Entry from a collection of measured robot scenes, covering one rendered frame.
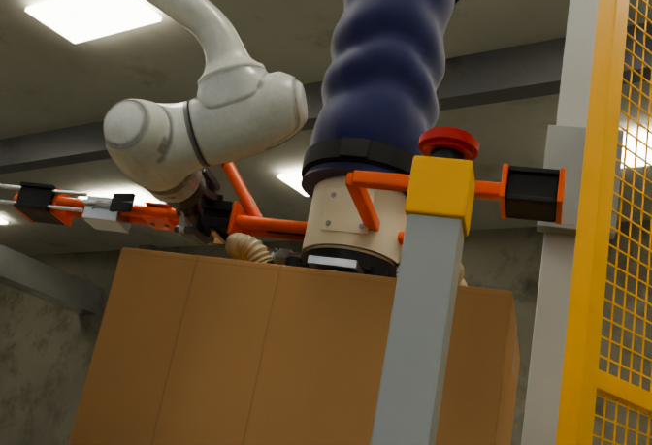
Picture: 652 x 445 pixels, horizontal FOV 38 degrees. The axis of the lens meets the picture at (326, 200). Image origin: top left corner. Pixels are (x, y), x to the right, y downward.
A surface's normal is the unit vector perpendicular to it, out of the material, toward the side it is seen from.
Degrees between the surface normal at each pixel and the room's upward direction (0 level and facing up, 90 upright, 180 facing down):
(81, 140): 90
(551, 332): 90
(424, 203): 90
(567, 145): 90
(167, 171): 150
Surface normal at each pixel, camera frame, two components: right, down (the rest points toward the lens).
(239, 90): -0.12, -0.26
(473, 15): -0.18, 0.92
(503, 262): -0.58, -0.39
